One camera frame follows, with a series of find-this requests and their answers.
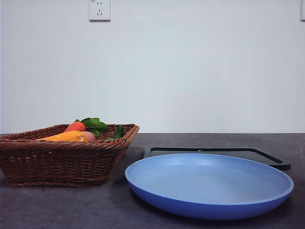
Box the yellow-orange corn cob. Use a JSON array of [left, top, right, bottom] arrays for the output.
[[38, 130, 87, 143]]

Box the dark green pepper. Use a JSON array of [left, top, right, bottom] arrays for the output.
[[105, 125, 124, 141]]

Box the orange carrot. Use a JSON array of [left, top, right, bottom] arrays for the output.
[[64, 121, 86, 133]]

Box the brown wicker basket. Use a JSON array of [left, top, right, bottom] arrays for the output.
[[0, 123, 140, 187]]

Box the green leafy vegetable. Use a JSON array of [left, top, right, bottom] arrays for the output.
[[74, 117, 109, 137]]

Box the black rectangular tray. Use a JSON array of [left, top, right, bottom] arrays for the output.
[[142, 147, 291, 171]]

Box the blue round plate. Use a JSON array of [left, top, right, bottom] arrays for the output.
[[124, 153, 295, 214]]

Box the brown egg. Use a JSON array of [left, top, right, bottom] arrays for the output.
[[82, 131, 97, 142]]

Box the white wall socket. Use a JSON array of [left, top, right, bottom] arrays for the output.
[[89, 0, 111, 23]]

